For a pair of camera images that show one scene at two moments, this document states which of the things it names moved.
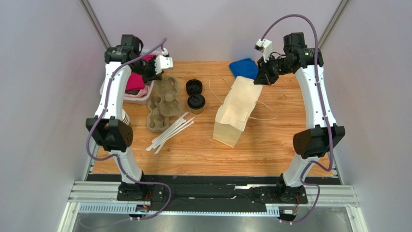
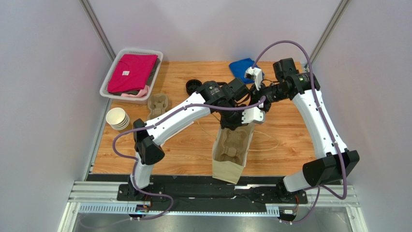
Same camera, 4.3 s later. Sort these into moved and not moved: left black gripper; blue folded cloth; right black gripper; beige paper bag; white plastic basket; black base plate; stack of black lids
Moved: right black gripper; left black gripper; beige paper bag
Not moved: white plastic basket; stack of black lids; blue folded cloth; black base plate
